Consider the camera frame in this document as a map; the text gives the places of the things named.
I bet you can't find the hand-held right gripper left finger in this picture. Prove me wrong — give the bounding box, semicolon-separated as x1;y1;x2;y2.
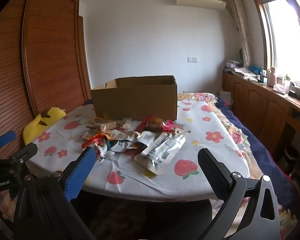
14;146;98;240

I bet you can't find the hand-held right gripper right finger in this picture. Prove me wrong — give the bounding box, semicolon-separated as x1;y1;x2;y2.
197;148;281;240

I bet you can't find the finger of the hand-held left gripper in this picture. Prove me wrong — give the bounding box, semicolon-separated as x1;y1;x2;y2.
11;143;38;164
0;130;17;153

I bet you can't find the pile of mixed snack packets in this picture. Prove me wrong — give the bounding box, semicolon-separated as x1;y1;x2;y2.
81;116;192;176

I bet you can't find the brown cardboard box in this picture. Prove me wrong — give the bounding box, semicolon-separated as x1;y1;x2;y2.
90;75;178;121

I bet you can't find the person's left hand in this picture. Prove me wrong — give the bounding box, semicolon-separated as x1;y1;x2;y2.
0;192;17;221

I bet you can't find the white strawberry print tablecloth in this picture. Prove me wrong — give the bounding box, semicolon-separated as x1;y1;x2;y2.
27;93;250;202

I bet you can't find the yellow plush toy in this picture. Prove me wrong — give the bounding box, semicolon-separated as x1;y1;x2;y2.
23;107;67;145

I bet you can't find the floral blanket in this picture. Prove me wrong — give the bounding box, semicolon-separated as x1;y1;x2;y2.
177;92;265;180

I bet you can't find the navy blanket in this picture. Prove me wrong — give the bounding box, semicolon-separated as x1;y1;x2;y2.
216;96;298;207

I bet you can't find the white paper bag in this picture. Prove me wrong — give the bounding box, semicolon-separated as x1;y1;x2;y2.
219;91;232;106

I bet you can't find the wooden cabinet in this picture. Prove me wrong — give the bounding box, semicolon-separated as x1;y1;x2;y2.
221;70;300;166

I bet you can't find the dark trash bin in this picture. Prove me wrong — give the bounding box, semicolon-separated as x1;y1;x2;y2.
284;144;300;163

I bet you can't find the wooden slatted wardrobe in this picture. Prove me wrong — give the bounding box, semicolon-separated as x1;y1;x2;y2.
0;0;92;161

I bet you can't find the patterned cloth pile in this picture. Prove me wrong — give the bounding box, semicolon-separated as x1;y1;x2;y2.
224;59;258;81

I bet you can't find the white tissue box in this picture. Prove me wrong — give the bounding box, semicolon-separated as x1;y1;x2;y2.
272;84;287;95

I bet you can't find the pink bottle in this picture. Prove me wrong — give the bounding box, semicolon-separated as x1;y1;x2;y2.
269;66;278;87

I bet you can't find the patterned curtain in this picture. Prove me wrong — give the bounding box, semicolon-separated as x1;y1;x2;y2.
225;0;253;68

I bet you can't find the window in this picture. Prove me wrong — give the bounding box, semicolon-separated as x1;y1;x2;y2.
250;0;300;91

